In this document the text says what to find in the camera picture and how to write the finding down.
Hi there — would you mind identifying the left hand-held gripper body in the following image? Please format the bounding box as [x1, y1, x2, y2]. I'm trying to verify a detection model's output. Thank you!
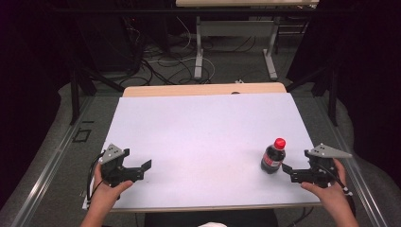
[99, 143, 144, 188]

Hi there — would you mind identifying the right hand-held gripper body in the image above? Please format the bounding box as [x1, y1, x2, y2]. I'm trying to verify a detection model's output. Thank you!
[301, 143, 354, 189]

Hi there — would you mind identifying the dark cola bottle red label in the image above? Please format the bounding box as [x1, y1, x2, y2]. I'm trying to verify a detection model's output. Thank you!
[260, 143, 287, 175]

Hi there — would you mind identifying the red bottle cap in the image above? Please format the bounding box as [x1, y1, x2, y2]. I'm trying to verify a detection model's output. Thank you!
[272, 137, 288, 150]

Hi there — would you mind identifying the person's left hand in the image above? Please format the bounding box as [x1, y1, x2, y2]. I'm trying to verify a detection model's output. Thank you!
[90, 162, 134, 211]

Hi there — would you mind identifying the person's right hand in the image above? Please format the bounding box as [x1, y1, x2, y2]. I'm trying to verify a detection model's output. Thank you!
[300, 158, 351, 212]

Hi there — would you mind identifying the person's black clothing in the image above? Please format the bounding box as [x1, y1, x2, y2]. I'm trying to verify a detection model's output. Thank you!
[144, 209, 279, 227]

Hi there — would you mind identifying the white table mat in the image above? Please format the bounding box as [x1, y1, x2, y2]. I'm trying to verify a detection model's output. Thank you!
[82, 92, 323, 212]

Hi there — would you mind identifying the black metal stand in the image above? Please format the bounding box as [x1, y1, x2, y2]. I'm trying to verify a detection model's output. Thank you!
[69, 61, 126, 126]
[285, 61, 340, 128]

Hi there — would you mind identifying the wooden table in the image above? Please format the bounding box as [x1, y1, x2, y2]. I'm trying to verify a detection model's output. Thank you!
[82, 82, 323, 214]

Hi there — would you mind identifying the white cloth patch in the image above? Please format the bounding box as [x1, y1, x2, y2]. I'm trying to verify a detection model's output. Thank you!
[198, 221, 229, 227]

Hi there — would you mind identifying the black curtain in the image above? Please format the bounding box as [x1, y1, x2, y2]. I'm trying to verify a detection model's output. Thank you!
[285, 0, 401, 190]
[0, 0, 79, 209]

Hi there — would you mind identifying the dark equipment cabinet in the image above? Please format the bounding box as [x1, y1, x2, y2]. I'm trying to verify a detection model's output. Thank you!
[77, 13, 145, 73]

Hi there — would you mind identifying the black horizontal bar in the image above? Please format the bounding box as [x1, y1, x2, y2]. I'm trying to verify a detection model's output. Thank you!
[51, 8, 351, 15]

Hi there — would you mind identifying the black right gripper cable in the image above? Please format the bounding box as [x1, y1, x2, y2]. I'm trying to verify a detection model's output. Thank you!
[317, 166, 357, 218]

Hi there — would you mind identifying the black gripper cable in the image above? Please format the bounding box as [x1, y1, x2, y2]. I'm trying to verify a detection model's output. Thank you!
[86, 150, 106, 203]
[317, 166, 357, 218]

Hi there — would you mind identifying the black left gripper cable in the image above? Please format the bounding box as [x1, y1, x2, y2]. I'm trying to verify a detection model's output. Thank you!
[86, 150, 106, 203]

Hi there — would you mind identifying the metal floor rail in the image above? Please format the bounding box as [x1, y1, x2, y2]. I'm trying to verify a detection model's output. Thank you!
[313, 96, 390, 227]
[10, 94, 96, 227]

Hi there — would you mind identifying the tangle of black floor cables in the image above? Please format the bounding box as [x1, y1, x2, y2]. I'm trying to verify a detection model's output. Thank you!
[119, 17, 258, 87]

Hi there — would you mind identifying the white floor cable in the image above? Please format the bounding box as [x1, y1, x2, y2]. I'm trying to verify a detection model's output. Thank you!
[148, 16, 217, 83]

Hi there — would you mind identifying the white metal-frame desk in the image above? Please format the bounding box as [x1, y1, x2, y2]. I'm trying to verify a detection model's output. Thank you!
[175, 0, 320, 81]

